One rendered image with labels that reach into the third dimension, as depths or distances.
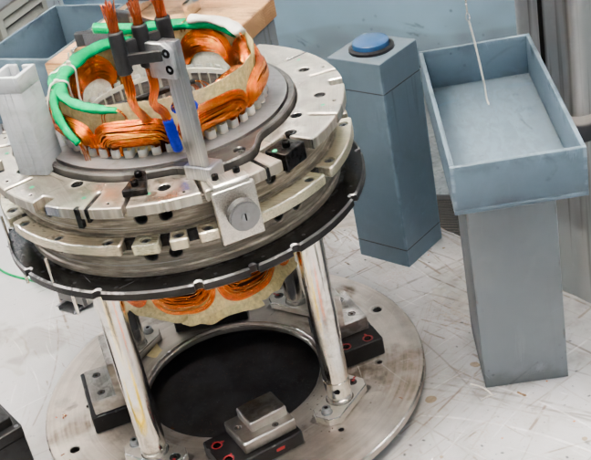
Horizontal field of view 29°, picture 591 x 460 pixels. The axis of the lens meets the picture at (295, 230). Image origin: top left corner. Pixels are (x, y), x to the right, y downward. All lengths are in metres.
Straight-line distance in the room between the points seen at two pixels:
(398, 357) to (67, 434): 0.34
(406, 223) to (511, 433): 0.32
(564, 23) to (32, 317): 0.70
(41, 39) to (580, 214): 0.69
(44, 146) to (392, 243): 0.49
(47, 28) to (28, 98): 0.55
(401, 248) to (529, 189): 0.40
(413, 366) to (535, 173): 0.29
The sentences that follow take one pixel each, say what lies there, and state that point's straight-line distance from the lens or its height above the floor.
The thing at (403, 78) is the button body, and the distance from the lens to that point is 1.24.
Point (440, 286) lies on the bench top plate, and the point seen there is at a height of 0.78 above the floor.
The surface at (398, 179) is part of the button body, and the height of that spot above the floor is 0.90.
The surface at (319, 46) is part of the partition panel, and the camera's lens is 3.53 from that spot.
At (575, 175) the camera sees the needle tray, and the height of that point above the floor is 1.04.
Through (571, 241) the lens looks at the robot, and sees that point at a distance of 1.37.
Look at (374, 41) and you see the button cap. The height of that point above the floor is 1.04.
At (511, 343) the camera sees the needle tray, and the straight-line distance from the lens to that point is 1.11.
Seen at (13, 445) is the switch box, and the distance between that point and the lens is 1.17.
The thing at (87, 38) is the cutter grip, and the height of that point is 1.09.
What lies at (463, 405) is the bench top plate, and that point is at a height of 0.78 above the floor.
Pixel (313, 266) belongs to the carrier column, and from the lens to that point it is 1.00.
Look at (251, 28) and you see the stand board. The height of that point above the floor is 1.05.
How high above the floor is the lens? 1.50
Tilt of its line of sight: 30 degrees down
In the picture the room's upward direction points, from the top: 12 degrees counter-clockwise
